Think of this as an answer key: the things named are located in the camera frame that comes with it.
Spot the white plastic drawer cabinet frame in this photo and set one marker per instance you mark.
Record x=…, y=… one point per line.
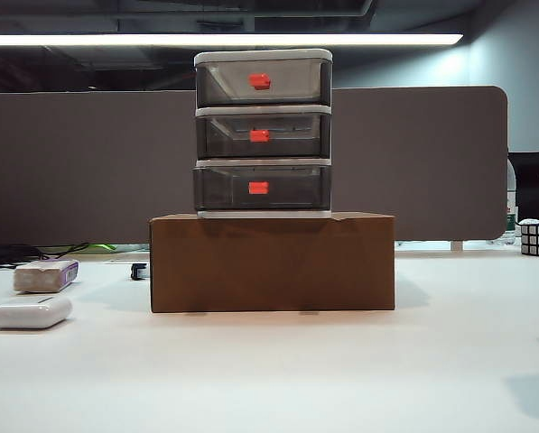
x=262, y=55

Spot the white earphone case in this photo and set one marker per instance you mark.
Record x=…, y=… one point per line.
x=30, y=313

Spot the brown cardboard box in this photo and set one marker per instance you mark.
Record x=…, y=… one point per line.
x=273, y=266

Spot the small black clip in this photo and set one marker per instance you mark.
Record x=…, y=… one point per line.
x=138, y=272

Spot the green flat object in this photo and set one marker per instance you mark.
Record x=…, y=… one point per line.
x=102, y=246

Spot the grey fabric desk partition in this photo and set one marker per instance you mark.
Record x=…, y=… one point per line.
x=93, y=167

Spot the long ceiling light strip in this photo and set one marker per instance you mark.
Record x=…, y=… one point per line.
x=206, y=39

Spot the tissue pack with purple label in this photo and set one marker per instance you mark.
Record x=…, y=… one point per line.
x=41, y=277

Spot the clear bottle with green label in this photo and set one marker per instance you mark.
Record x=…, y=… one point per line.
x=511, y=216

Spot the tinted drawer over metal rail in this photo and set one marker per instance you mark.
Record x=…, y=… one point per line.
x=224, y=145

